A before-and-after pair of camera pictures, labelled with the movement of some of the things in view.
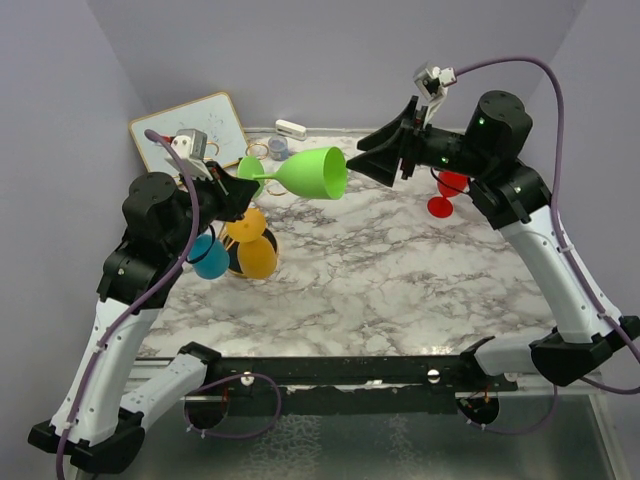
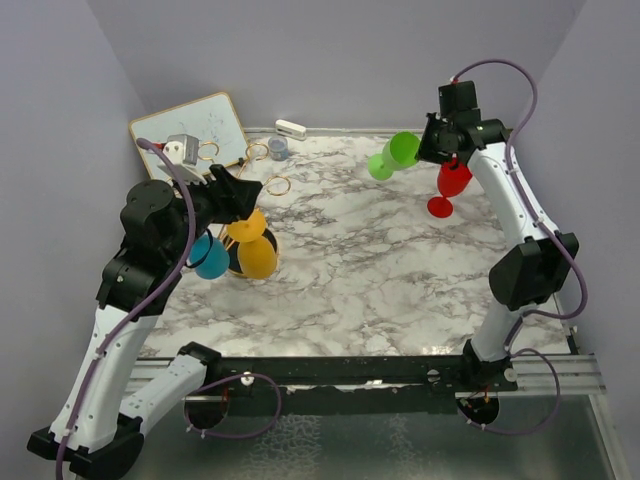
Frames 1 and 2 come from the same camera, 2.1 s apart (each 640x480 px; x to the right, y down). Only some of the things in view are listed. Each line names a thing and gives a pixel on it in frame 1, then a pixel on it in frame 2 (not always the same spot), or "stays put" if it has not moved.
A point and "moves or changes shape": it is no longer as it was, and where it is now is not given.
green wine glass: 319,173 moves or changes shape
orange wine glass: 257,254 stays put
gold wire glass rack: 232,249 stays put
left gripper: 234,193 stays put
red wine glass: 441,206 stays put
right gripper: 382,166 -> 426,152
